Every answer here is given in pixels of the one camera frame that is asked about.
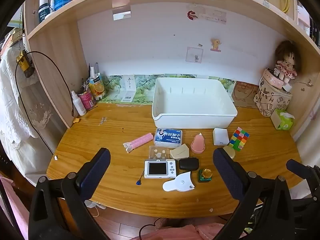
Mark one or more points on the pink can pen holder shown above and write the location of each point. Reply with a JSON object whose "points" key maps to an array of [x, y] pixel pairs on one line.
{"points": [[88, 101]]}

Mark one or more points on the yellow hanging ornament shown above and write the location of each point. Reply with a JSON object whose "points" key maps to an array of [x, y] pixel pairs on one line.
{"points": [[24, 63]]}

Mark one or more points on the pink paper wall note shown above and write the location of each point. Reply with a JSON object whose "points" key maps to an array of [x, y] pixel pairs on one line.
{"points": [[194, 54]]}

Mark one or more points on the green grape print panel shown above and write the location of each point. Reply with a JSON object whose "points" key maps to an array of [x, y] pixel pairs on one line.
{"points": [[143, 90]]}

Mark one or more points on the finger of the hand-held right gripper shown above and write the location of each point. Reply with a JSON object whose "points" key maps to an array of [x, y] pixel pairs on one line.
{"points": [[298, 167]]}

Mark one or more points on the patterned fabric bag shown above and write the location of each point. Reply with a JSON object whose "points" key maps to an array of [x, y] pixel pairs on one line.
{"points": [[270, 100]]}

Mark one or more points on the white tape measure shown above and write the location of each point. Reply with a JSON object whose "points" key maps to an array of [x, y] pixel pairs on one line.
{"points": [[180, 182]]}

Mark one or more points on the pink pear-shaped case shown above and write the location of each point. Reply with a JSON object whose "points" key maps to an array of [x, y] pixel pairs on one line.
{"points": [[198, 145]]}

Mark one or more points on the white digital camera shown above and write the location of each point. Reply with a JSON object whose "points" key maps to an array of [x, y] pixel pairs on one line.
{"points": [[160, 168]]}

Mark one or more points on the blue plastic container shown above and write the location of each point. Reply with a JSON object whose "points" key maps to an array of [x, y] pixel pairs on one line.
{"points": [[62, 2]]}

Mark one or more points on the green tissue pack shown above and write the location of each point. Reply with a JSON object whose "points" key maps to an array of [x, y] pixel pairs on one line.
{"points": [[282, 121]]}

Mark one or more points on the white power strip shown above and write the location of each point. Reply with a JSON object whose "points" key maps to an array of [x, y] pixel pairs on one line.
{"points": [[96, 205]]}

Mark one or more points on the brown-haired rag doll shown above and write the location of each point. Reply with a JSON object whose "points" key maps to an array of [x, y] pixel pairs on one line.
{"points": [[287, 65]]}

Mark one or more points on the white lace curtain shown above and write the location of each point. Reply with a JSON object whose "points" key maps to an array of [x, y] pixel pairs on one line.
{"points": [[15, 105]]}

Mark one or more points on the red wall sticker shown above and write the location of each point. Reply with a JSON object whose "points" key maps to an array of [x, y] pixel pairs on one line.
{"points": [[191, 15]]}

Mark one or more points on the white spray bottle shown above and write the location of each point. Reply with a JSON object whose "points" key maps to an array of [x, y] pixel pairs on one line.
{"points": [[79, 105]]}

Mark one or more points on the blue labelled plastic box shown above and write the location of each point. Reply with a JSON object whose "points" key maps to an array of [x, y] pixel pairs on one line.
{"points": [[168, 137]]}

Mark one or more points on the white paper wall note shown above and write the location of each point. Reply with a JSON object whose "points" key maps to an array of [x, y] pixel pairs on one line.
{"points": [[212, 13]]}

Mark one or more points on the clear box with white hearts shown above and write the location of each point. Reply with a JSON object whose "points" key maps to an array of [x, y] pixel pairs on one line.
{"points": [[159, 152]]}

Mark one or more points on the pink hair roller clip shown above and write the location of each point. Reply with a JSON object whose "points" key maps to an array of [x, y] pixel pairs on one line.
{"points": [[141, 140]]}

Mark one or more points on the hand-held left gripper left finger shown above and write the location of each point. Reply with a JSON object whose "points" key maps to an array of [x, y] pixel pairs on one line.
{"points": [[96, 171]]}

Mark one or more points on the wooden shelf unit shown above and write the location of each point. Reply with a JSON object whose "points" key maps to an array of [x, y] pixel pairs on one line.
{"points": [[52, 60]]}

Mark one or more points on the black rounded case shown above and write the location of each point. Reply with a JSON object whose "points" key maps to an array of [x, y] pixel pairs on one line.
{"points": [[188, 164]]}

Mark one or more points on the white box with barcode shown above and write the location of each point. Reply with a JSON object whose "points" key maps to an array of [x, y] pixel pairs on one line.
{"points": [[128, 87]]}

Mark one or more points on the white square box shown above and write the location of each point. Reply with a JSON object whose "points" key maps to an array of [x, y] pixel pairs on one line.
{"points": [[220, 137]]}

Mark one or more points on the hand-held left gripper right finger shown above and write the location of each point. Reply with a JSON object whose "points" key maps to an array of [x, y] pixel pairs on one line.
{"points": [[227, 173]]}

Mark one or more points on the colourful puzzle cube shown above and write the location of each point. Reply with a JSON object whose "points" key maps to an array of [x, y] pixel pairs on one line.
{"points": [[239, 139]]}

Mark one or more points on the white plastic bin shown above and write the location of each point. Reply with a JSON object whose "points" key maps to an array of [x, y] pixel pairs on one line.
{"points": [[190, 120]]}

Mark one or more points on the round beige disc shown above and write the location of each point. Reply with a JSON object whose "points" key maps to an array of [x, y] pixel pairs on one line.
{"points": [[231, 152]]}

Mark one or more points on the green bottle with gold cap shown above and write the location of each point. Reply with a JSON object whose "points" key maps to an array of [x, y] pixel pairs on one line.
{"points": [[205, 176]]}

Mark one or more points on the pink box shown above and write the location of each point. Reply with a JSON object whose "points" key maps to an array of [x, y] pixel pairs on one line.
{"points": [[303, 16]]}

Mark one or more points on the beige angular box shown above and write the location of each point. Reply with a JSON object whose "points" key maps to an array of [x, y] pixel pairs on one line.
{"points": [[178, 153]]}

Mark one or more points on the yellow duck wall sticker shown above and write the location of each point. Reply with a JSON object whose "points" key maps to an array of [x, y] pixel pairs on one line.
{"points": [[215, 44]]}

